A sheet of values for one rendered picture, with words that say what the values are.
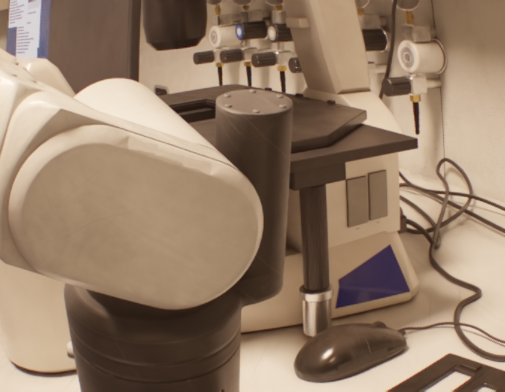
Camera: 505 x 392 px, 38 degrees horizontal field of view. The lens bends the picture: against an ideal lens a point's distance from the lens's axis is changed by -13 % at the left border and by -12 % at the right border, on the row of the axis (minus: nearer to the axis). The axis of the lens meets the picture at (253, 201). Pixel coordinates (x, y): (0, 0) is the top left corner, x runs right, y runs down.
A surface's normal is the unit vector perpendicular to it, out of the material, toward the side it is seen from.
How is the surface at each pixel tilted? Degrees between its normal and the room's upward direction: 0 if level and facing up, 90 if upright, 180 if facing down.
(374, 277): 49
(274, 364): 0
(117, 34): 86
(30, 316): 90
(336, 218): 90
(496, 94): 90
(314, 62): 105
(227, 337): 101
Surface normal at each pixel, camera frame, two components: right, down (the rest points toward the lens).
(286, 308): 0.17, 0.26
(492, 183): -0.88, 0.19
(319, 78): -0.83, 0.43
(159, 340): 0.15, -0.31
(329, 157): 0.48, 0.21
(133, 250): 0.44, 0.41
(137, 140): 0.62, -0.33
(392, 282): 0.29, -0.48
